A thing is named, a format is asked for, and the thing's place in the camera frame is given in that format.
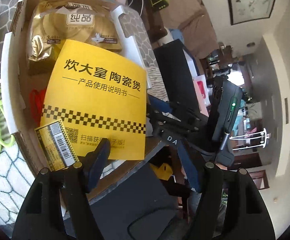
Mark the small yellow barcode box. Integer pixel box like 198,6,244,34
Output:
35,119,79,171

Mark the yellow instruction booklet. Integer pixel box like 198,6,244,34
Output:
40,40,146,160

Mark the black box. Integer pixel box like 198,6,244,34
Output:
153,40,208,116

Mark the brown sofa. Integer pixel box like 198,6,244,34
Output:
158,0,219,59

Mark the cardboard tray box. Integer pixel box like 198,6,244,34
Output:
0,0,166,201

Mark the gold tissue pack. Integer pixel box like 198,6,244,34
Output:
27,1,123,75

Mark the grey patterned blanket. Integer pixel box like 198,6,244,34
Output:
0,0,167,226

